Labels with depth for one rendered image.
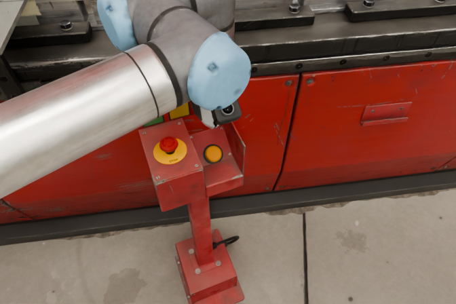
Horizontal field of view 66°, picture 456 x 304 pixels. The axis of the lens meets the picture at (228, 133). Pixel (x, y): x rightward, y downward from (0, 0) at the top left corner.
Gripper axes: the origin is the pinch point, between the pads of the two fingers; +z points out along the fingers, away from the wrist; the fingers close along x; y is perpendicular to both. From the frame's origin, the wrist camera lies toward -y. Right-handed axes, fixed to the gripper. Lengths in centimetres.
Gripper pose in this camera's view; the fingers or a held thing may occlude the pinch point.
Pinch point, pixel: (214, 126)
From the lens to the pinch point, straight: 72.1
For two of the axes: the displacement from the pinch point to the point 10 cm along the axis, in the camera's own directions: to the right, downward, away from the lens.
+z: -0.3, 6.0, 8.0
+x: -9.3, 2.8, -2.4
